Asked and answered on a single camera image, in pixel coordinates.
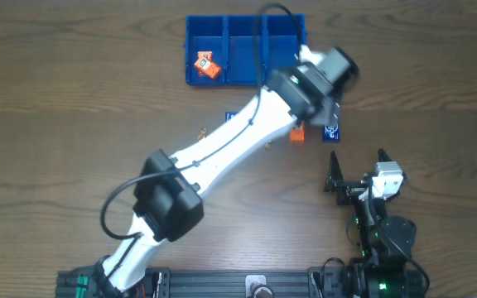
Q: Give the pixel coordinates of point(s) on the blue candy pack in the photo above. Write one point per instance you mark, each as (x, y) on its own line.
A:
(332, 133)
(230, 116)

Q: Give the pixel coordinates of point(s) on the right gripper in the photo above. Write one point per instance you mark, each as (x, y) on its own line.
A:
(352, 192)

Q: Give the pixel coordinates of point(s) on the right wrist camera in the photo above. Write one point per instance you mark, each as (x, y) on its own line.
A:
(385, 178)

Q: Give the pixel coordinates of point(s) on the orange candy box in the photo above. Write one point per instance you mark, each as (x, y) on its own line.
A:
(204, 54)
(297, 135)
(208, 68)

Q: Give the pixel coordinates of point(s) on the mounting rail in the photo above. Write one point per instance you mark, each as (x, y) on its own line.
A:
(213, 283)

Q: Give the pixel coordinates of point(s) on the blue tray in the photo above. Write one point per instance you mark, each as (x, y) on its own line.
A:
(240, 54)

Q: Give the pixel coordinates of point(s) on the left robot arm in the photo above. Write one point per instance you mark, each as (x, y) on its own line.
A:
(238, 132)

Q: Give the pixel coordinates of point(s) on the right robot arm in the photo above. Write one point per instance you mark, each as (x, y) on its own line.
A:
(391, 240)

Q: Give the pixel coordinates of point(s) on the gold candy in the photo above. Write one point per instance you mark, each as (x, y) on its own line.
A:
(201, 133)
(268, 144)

